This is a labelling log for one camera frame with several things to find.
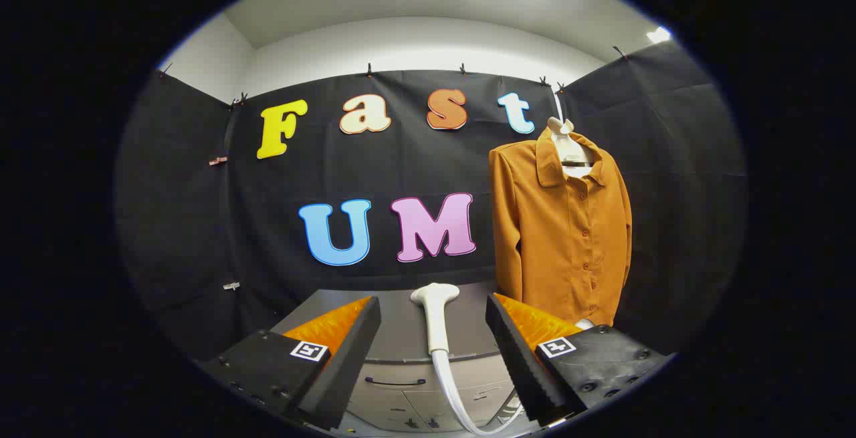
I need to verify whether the white mannequin torso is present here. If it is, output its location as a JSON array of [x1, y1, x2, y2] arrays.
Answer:
[[547, 116, 597, 330]]

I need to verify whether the white garment steamer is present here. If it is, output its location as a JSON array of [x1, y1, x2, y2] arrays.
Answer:
[[410, 282, 526, 437]]

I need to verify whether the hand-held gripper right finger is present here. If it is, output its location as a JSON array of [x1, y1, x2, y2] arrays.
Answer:
[[485, 293, 676, 427]]

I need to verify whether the black backdrop cloth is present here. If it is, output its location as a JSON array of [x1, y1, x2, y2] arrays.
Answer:
[[114, 40, 748, 358]]

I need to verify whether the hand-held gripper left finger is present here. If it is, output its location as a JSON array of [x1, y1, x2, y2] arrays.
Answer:
[[197, 296, 382, 432]]

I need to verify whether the orange-brown button shirt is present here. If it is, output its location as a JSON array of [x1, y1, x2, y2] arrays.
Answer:
[[488, 127, 633, 327]]

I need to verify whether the grey cabinet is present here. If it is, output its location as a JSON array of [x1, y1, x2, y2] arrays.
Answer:
[[271, 282, 536, 435]]

